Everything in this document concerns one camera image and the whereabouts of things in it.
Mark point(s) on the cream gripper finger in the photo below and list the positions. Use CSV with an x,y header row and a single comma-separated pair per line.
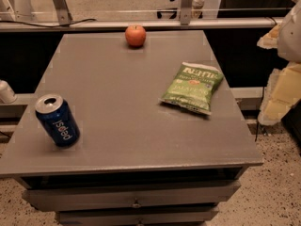
x,y
283,91
269,40

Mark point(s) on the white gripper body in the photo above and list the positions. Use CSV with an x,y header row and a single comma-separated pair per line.
x,y
291,37

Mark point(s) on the blue pepsi can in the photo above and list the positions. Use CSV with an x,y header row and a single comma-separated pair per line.
x,y
56,118

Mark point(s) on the green jalapeno chips bag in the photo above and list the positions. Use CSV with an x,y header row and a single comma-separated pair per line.
x,y
193,87

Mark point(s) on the red apple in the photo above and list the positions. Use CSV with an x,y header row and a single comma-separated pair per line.
x,y
135,35

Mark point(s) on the lower grey drawer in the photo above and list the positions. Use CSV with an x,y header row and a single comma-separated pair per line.
x,y
142,216

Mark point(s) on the grey drawer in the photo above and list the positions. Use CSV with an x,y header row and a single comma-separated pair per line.
x,y
142,216
134,196

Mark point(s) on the grey drawer cabinet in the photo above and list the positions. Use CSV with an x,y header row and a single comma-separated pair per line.
x,y
127,135

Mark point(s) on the top grey drawer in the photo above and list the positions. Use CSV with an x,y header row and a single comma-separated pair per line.
x,y
134,196

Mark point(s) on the white cylinder at left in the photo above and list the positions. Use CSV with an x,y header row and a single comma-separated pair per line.
x,y
7,95

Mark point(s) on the metal frame rail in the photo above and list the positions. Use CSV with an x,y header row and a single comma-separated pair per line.
x,y
93,25

